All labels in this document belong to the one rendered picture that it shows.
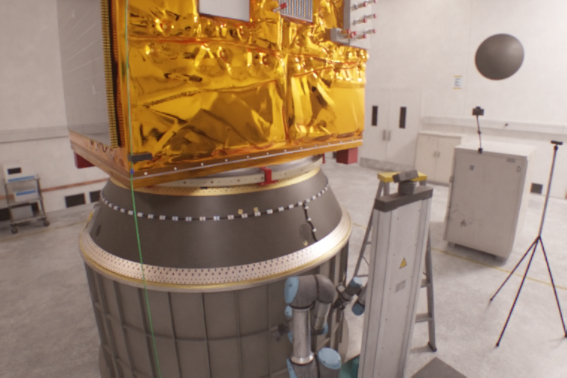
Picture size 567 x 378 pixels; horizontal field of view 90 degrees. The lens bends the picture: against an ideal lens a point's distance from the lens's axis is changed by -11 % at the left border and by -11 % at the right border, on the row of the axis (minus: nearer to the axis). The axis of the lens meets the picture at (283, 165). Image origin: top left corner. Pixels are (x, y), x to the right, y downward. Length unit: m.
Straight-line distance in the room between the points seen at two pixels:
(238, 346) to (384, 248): 1.19
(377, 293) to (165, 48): 1.44
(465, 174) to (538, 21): 4.88
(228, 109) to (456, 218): 4.03
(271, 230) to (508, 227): 3.68
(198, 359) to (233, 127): 1.43
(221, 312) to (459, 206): 3.86
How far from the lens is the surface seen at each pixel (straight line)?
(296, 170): 2.08
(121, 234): 2.17
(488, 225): 5.03
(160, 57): 1.62
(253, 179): 1.91
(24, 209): 6.77
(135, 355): 2.50
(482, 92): 8.89
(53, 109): 6.99
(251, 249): 1.91
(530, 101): 8.72
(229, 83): 1.76
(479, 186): 4.92
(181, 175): 1.71
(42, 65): 7.01
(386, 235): 1.34
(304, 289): 1.51
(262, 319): 2.09
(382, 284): 1.45
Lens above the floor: 2.17
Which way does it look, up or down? 12 degrees down
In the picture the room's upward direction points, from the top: straight up
